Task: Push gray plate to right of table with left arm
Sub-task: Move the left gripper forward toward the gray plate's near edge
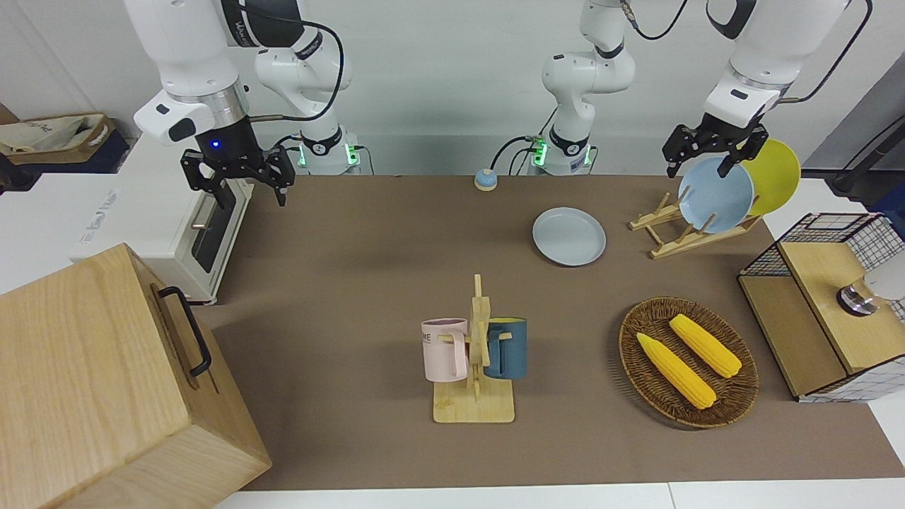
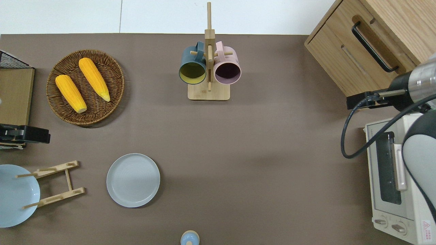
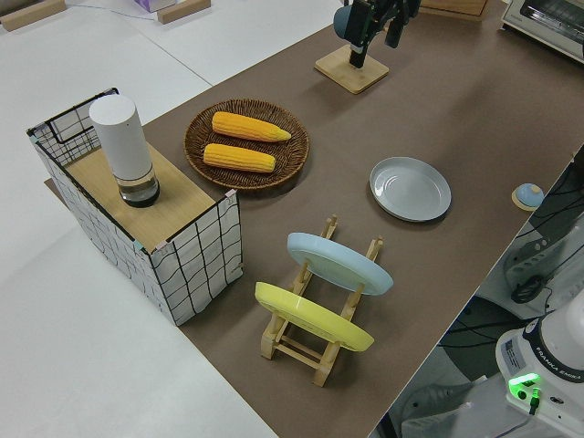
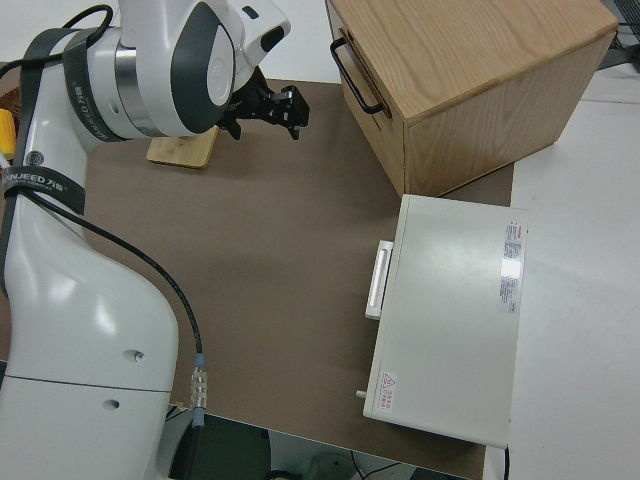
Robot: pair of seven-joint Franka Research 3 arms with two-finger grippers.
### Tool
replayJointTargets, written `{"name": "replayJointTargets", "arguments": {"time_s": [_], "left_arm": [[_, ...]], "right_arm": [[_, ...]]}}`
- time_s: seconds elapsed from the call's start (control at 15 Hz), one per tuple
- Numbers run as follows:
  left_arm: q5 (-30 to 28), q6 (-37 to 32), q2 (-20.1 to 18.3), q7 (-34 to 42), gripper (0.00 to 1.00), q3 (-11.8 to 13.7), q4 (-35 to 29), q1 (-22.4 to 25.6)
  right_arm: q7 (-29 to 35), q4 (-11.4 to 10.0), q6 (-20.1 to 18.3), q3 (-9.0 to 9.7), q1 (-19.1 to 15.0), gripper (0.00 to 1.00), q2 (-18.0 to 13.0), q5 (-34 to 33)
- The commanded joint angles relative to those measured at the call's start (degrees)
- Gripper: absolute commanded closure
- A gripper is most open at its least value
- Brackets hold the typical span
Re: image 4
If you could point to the small wooden block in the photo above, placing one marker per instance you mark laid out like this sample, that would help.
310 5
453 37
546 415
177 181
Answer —
180 150

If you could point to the yellow corn cob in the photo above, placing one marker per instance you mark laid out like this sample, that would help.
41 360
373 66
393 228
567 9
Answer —
5 131

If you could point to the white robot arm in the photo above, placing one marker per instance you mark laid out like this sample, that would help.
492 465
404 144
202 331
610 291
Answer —
85 310

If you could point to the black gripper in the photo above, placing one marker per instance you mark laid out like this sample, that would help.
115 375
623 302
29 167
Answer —
280 107

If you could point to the black equipment box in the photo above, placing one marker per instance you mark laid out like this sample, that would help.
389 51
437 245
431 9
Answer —
225 450

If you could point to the brown table mat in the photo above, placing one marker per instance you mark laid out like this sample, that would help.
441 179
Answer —
280 240

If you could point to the white toaster oven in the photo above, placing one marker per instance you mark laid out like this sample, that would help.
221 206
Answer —
450 310

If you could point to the round wicker basket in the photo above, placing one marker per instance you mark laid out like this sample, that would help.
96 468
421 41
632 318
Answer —
9 97

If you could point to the wooden drawer cabinet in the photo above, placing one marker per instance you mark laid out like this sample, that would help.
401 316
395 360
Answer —
475 75

